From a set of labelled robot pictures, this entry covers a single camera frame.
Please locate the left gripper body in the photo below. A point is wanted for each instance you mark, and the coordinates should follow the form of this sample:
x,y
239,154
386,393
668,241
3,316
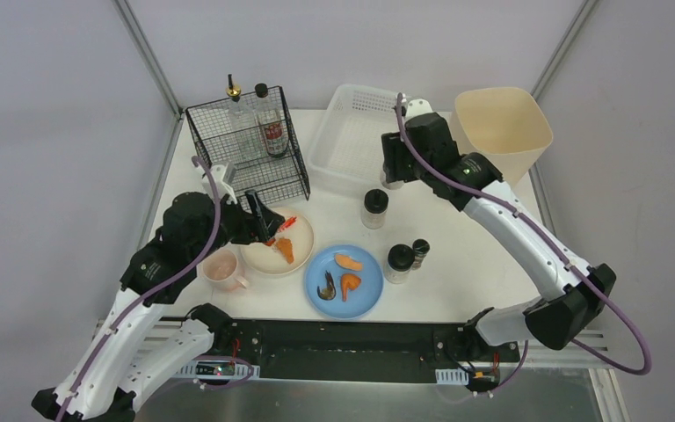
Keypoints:
x,y
254,215

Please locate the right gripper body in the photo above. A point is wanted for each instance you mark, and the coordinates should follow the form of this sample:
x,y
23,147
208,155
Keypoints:
x,y
394,161

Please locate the gold cap oil bottle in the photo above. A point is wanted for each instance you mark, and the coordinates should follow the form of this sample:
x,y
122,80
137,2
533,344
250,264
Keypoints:
x,y
242,122

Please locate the red label sauce bottle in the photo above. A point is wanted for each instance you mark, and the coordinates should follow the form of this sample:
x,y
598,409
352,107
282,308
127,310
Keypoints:
x,y
268,117

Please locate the black lid jar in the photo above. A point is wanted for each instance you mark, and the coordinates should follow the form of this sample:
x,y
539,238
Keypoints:
x,y
375,205
398,263

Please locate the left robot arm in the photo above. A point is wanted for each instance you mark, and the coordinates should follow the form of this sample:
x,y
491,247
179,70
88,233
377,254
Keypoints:
x,y
110,383

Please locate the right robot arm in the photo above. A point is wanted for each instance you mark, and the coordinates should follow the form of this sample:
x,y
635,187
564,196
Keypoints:
x,y
571,291

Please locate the red toy shrimp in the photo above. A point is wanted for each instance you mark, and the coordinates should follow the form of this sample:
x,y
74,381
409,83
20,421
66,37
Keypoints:
x,y
287,223

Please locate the orange fried piece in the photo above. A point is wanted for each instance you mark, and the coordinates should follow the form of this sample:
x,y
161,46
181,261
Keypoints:
x,y
285,247

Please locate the cream plate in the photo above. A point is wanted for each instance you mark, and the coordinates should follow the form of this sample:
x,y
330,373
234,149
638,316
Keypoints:
x,y
269,260

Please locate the pink mug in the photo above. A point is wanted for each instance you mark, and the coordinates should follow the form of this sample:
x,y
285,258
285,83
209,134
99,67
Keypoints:
x,y
224,271

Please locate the beige trash bin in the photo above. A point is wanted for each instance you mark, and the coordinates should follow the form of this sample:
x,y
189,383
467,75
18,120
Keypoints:
x,y
505,124

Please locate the white plastic basket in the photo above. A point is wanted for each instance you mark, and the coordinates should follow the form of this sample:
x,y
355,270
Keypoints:
x,y
345,155

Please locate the orange toy salmon slice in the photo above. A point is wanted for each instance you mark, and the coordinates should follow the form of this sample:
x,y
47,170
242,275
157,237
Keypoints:
x,y
348,263

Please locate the orange toy chicken leg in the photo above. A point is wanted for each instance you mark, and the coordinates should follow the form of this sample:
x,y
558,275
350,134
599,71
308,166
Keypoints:
x,y
349,282

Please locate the small dark spice jar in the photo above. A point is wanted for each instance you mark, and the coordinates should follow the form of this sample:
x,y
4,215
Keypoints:
x,y
420,249

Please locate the blue plate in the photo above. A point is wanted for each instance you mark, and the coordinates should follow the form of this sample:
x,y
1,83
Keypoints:
x,y
361,300

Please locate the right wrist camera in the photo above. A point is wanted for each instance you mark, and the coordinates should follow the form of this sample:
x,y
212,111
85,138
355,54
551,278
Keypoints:
x,y
411,108

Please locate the black wire rack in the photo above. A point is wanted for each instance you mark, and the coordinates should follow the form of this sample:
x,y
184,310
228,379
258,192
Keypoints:
x,y
275,180

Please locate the black base frame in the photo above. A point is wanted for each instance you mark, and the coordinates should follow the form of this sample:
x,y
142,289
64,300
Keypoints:
x,y
361,352

